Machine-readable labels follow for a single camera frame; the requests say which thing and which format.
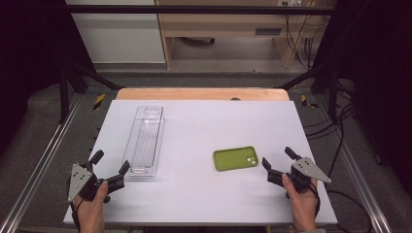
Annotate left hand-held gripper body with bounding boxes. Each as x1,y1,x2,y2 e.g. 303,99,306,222
66,160,126,204

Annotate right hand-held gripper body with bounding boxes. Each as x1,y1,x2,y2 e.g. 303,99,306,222
266,156,332,200

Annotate green phone case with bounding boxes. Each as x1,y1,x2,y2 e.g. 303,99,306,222
212,146,259,172

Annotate clear plastic storage container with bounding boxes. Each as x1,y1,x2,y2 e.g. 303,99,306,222
121,105,166,179

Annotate person's left hand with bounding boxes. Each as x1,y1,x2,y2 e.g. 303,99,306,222
72,181,110,233

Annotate person's right hand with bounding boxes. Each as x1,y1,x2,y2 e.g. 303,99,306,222
281,173,321,233

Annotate yellow black tape mark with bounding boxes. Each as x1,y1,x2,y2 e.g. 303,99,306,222
92,93,107,111

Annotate white table mat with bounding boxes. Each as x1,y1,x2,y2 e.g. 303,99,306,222
63,99,338,225

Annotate wooden table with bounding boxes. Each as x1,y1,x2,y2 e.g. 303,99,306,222
116,87,291,102

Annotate white cabinet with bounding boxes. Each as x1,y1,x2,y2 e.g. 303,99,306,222
65,0,167,65

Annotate light wooden desk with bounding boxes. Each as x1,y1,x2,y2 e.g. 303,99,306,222
154,0,338,70

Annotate white power strip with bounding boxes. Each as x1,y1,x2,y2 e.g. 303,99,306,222
277,0,304,8

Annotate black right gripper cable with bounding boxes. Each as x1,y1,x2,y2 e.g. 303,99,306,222
309,182,323,218

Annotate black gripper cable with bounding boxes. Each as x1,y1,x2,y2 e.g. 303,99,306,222
309,182,323,218
70,199,86,233

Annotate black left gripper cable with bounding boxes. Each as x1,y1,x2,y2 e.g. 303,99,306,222
70,199,86,233

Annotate aluminium floor rail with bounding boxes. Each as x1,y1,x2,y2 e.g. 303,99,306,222
0,93,84,233
315,95,395,233

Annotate yellow-handled clamp right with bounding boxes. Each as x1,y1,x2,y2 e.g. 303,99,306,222
300,94,319,110

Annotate bundle of black floor cables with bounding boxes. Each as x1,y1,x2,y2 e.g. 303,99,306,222
304,79,358,178

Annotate looped black floor cable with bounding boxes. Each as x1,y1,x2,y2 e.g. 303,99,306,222
326,188,374,233

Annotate black frame strut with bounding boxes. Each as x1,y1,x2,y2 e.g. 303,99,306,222
58,59,125,124
275,62,339,122

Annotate hanging cables under desk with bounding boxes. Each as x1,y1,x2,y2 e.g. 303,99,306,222
285,13,328,70

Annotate black horizontal frame bar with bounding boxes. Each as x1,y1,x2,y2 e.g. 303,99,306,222
62,4,338,16

